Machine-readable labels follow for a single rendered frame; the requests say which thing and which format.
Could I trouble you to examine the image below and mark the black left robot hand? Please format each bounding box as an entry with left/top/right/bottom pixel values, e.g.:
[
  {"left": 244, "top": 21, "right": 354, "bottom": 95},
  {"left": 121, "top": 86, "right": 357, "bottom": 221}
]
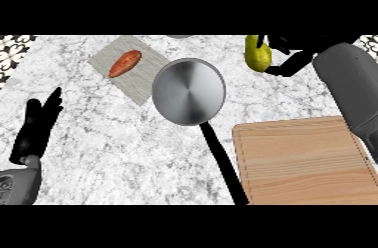
[{"left": 9, "top": 86, "right": 65, "bottom": 166}]

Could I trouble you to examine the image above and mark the orange sweet potato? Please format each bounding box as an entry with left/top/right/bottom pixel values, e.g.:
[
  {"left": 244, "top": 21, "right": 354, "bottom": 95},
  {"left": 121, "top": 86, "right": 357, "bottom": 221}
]
[{"left": 108, "top": 49, "right": 143, "bottom": 79}]

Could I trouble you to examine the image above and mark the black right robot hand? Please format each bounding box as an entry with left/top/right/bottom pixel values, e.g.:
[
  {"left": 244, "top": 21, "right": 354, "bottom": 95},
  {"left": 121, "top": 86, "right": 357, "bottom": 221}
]
[{"left": 255, "top": 34, "right": 363, "bottom": 78}]

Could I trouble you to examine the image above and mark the wooden cutting board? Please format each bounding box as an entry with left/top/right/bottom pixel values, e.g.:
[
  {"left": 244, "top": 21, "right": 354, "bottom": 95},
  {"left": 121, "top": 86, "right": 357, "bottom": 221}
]
[{"left": 230, "top": 115, "right": 378, "bottom": 206}]

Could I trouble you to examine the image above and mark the yellow-green pear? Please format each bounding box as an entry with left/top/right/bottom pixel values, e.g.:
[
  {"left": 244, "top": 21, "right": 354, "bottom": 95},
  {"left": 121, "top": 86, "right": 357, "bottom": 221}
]
[{"left": 244, "top": 35, "right": 273, "bottom": 73}]

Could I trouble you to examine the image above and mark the steel pan with black handle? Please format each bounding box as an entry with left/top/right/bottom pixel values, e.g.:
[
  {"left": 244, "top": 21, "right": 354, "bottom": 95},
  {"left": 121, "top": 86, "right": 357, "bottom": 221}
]
[{"left": 151, "top": 57, "right": 251, "bottom": 206}]

